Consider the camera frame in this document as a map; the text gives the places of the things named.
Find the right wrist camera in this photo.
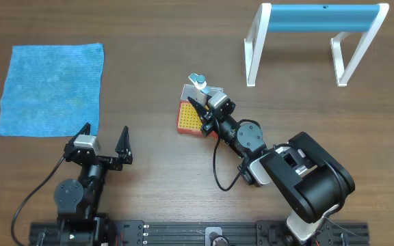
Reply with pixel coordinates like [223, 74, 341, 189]
[207, 91, 231, 110]

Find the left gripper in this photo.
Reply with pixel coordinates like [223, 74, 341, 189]
[63, 122, 133, 172]

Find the black cable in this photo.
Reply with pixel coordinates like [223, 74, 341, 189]
[212, 119, 263, 192]
[10, 155, 66, 246]

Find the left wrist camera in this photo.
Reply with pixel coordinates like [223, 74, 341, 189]
[73, 134, 101, 154]

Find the red and yellow tip box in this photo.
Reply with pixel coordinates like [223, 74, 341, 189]
[176, 84, 224, 138]

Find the white and blue stand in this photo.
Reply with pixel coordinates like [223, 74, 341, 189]
[244, 3, 391, 88]

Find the mounting rail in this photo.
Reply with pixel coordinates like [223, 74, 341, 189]
[29, 220, 369, 246]

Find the white pipette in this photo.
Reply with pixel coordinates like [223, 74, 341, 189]
[187, 72, 212, 107]

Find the blue cloth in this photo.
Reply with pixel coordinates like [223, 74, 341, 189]
[0, 42, 105, 138]

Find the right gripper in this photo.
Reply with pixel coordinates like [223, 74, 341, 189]
[187, 96, 236, 137]

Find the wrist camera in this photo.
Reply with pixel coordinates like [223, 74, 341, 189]
[73, 134, 101, 154]
[207, 91, 231, 110]

